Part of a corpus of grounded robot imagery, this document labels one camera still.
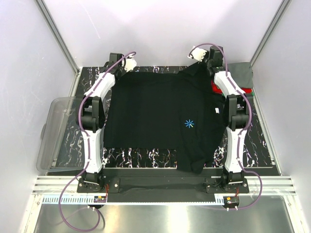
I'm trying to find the black t shirt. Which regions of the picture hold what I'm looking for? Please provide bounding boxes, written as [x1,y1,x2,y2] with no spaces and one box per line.
[104,63,225,174]

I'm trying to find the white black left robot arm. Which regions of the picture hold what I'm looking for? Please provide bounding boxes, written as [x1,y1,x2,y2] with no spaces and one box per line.
[76,53,126,189]

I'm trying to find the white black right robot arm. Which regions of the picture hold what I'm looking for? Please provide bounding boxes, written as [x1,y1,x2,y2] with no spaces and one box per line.
[200,44,252,191]

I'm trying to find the folded red t shirt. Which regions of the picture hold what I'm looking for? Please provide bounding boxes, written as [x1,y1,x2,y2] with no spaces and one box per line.
[211,81,252,94]

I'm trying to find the folded grey t shirt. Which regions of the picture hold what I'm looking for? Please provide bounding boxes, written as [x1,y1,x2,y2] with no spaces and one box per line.
[228,62,253,89]

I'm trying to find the clear plastic bin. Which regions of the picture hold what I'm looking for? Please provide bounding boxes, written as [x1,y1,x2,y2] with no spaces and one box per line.
[36,97,84,173]

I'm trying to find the black marble pattern mat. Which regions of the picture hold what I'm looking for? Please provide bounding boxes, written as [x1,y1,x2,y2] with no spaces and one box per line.
[65,67,276,175]

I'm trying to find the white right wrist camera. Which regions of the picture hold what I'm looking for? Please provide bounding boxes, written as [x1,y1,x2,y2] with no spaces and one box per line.
[188,47,207,62]

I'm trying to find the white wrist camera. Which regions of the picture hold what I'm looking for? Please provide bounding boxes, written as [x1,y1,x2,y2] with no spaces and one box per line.
[188,47,207,62]
[124,56,137,72]

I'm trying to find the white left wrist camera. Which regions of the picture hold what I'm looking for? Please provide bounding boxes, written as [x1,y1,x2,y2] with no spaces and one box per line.
[124,56,137,72]

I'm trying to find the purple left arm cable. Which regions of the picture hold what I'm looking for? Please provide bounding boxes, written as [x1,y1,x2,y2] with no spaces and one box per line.
[59,50,137,230]

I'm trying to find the left aluminium corner post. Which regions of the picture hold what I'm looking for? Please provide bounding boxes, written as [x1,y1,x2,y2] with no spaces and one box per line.
[34,0,82,76]

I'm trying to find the aluminium corner post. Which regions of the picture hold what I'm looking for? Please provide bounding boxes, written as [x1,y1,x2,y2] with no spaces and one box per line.
[34,0,82,76]
[250,0,292,67]

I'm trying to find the right aluminium corner post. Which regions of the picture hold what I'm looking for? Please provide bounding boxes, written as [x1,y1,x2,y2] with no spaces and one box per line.
[250,0,292,67]

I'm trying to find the white slotted cable duct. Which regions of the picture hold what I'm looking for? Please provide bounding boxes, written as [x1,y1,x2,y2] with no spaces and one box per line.
[43,195,107,204]

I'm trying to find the aluminium frame rail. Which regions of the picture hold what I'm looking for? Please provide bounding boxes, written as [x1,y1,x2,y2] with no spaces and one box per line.
[33,176,295,197]

